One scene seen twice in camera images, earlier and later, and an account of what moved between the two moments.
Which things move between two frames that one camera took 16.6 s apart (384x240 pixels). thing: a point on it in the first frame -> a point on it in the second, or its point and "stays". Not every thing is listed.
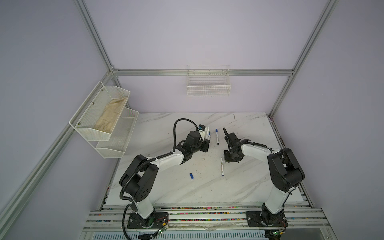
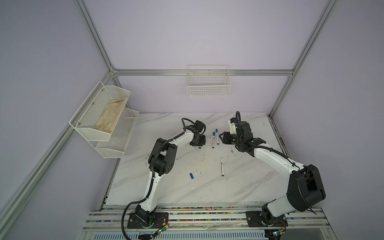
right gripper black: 227,159 -> 225,135
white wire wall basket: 208,80 stays
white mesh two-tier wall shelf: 103,120 stays
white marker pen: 217,136 stays
